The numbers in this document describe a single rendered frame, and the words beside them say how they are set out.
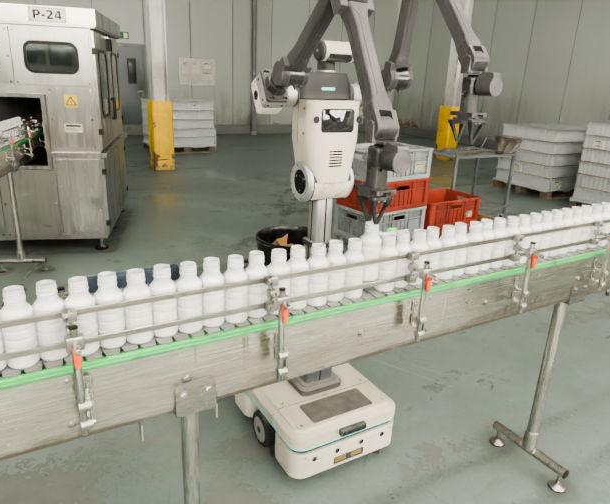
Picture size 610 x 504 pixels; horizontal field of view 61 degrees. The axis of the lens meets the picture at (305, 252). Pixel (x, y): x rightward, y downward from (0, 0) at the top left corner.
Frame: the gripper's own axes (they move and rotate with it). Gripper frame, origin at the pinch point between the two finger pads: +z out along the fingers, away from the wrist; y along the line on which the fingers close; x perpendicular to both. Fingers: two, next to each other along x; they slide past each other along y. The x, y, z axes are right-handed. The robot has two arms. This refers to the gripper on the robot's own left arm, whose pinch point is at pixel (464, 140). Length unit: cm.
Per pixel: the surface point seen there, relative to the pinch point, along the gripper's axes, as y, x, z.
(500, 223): -15.9, -4.1, 24.8
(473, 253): -17.3, 8.4, 32.8
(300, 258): -16, 71, 25
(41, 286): -16, 129, 22
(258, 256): -16, 82, 23
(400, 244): -15.4, 37.2, 26.5
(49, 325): -17, 129, 31
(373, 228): -16, 48, 20
